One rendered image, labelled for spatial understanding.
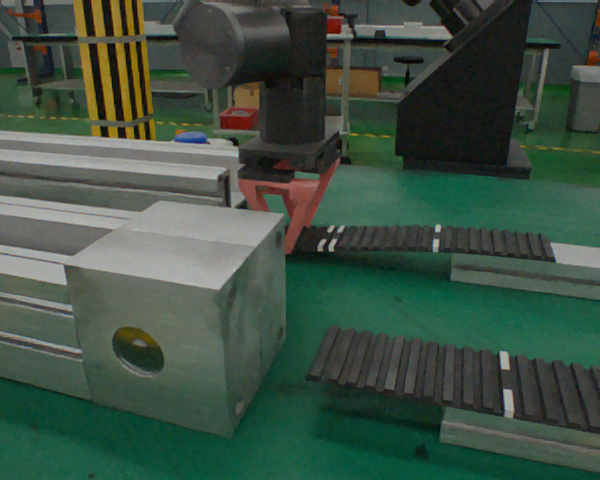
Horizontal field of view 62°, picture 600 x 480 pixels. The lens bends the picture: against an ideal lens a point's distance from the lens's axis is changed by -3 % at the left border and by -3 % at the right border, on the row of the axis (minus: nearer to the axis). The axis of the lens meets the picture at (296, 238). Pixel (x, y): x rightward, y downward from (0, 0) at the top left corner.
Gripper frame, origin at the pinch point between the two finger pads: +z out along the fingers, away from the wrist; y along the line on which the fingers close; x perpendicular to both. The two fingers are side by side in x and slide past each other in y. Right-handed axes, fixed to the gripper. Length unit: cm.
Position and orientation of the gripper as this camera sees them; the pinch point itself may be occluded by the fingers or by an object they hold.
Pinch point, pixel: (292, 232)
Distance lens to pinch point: 48.8
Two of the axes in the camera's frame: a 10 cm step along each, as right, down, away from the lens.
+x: 9.6, 1.2, -2.6
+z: 0.0, 9.2, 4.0
